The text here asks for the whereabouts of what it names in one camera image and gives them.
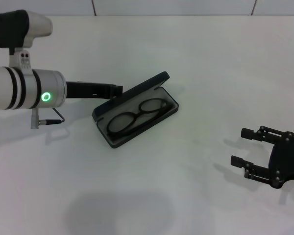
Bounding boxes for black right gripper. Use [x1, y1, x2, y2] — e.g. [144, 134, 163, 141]
[230, 125, 294, 189]

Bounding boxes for black round glasses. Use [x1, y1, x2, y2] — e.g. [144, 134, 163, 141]
[106, 97, 174, 142]

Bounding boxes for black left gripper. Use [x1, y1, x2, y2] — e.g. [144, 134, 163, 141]
[65, 80, 125, 100]

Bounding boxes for left wrist camera housing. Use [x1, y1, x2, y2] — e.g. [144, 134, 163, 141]
[0, 9, 53, 56]

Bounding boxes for black glasses case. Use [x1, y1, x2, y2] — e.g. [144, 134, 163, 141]
[91, 70, 180, 149]

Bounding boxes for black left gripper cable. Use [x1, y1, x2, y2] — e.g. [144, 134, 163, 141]
[30, 107, 66, 130]

